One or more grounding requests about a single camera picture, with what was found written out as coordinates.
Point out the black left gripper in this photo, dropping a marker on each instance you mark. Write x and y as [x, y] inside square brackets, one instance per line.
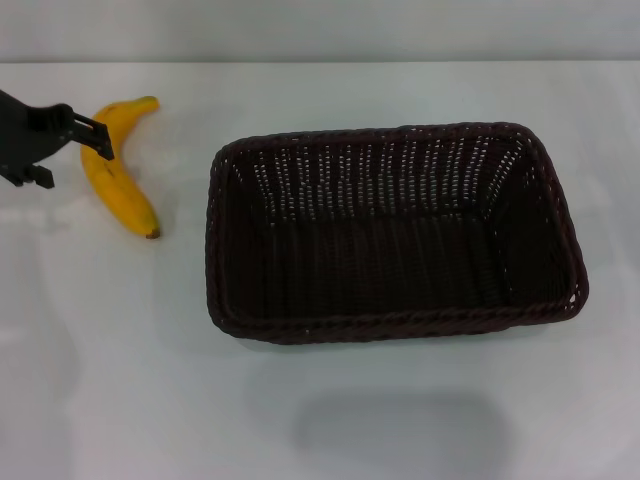
[25, 135]

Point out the dark woven rectangular basket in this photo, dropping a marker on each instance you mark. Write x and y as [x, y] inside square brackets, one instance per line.
[395, 260]

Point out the yellow banana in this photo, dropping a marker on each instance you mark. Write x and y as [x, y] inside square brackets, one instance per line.
[117, 185]

